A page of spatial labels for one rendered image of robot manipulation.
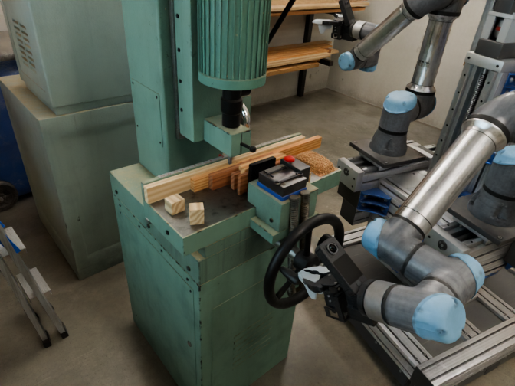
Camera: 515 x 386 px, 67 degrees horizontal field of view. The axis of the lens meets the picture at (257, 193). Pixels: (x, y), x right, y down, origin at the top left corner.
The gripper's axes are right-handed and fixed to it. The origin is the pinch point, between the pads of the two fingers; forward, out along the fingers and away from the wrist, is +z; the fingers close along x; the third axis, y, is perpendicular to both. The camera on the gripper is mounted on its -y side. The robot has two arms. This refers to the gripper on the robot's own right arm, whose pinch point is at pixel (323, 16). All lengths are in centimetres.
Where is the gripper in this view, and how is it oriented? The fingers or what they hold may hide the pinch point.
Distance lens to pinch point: 202.2
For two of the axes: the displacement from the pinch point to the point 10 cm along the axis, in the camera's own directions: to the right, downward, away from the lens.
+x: 7.6, -4.2, 4.9
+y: 0.4, 7.9, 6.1
